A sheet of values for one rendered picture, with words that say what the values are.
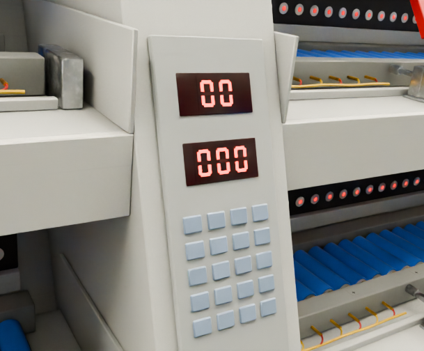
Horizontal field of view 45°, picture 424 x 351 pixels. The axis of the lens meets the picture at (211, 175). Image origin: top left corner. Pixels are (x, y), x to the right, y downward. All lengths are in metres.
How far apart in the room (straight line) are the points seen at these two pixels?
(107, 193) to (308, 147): 0.13
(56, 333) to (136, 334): 0.13
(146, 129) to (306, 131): 0.11
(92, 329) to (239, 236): 0.13
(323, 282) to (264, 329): 0.17
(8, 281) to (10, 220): 0.17
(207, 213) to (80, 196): 0.07
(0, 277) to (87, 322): 0.08
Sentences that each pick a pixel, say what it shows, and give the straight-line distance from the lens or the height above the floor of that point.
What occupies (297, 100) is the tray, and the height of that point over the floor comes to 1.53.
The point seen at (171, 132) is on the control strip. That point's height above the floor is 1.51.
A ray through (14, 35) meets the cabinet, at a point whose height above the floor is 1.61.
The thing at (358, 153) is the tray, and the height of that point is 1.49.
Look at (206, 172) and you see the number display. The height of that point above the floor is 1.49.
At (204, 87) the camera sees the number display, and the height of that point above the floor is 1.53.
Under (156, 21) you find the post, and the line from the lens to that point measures 0.27.
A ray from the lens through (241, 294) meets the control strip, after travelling 0.29.
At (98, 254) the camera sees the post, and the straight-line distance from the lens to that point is 0.33.
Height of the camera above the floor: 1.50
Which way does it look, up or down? 3 degrees down
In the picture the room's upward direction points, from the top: 5 degrees counter-clockwise
